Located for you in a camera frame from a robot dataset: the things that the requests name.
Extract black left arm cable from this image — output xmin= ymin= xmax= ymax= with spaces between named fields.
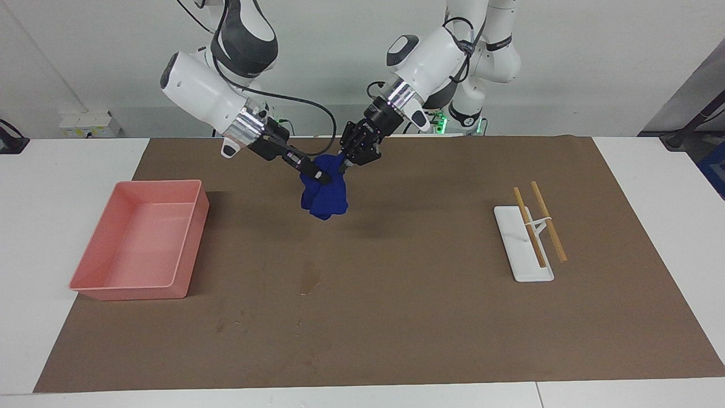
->
xmin=367 ymin=17 xmax=475 ymax=100

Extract brown table mat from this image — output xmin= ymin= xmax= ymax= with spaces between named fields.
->
xmin=33 ymin=135 xmax=725 ymax=393

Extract water spill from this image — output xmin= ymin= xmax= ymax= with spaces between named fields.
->
xmin=299 ymin=261 xmax=322 ymax=296

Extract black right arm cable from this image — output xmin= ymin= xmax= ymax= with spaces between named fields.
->
xmin=176 ymin=0 xmax=338 ymax=156

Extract black clamp mount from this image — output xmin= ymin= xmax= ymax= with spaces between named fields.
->
xmin=0 ymin=119 xmax=30 ymax=155

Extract white power strip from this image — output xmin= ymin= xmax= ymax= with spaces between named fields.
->
xmin=59 ymin=110 xmax=122 ymax=138

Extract blue box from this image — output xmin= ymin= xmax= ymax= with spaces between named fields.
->
xmin=698 ymin=142 xmax=725 ymax=199

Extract black tripod stand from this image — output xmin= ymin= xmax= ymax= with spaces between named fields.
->
xmin=639 ymin=91 xmax=725 ymax=151

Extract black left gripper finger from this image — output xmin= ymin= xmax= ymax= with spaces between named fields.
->
xmin=347 ymin=139 xmax=381 ymax=166
xmin=339 ymin=122 xmax=363 ymax=171

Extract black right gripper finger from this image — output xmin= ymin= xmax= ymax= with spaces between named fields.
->
xmin=286 ymin=148 xmax=325 ymax=171
xmin=286 ymin=159 xmax=332 ymax=184

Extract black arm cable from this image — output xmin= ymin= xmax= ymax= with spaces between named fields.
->
xmin=367 ymin=17 xmax=475 ymax=100
xmin=176 ymin=0 xmax=338 ymax=156

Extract blue towel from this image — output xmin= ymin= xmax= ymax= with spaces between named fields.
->
xmin=299 ymin=154 xmax=349 ymax=222

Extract pink plastic bin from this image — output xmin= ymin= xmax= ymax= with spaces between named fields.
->
xmin=69 ymin=180 xmax=210 ymax=301

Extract wooden rack rod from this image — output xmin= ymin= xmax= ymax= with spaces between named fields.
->
xmin=530 ymin=181 xmax=568 ymax=264
xmin=513 ymin=187 xmax=547 ymax=268

